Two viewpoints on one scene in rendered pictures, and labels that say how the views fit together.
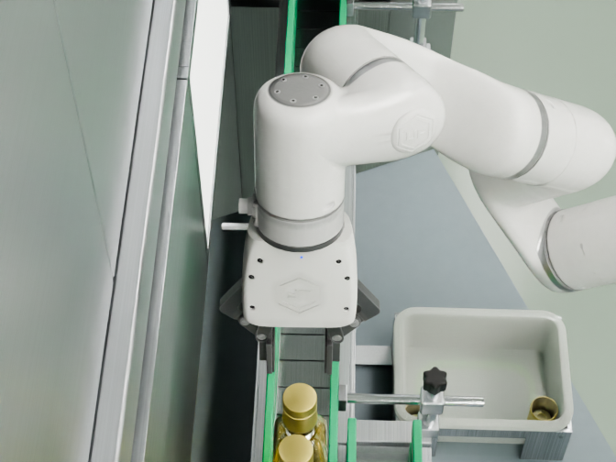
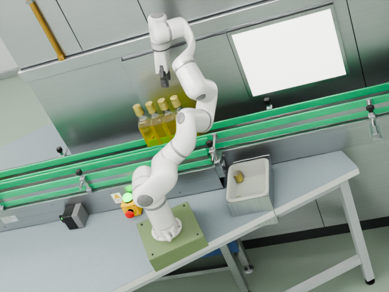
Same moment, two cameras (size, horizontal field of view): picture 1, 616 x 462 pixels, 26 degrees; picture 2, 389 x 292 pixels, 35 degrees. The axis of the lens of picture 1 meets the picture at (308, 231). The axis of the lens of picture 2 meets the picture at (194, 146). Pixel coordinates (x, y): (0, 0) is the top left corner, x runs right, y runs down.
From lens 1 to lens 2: 249 cm
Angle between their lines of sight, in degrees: 72
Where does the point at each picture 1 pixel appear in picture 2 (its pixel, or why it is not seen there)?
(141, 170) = not seen: hidden behind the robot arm
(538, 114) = (179, 63)
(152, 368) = (150, 53)
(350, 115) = (150, 22)
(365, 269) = (301, 161)
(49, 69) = not seen: outside the picture
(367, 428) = (219, 153)
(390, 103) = (152, 25)
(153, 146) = not seen: hidden behind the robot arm
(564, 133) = (181, 73)
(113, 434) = (121, 43)
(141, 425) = (138, 56)
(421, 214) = (326, 169)
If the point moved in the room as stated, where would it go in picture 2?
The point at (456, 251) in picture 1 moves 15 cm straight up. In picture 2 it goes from (311, 181) to (302, 153)
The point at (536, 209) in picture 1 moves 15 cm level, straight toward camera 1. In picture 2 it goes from (202, 104) to (167, 107)
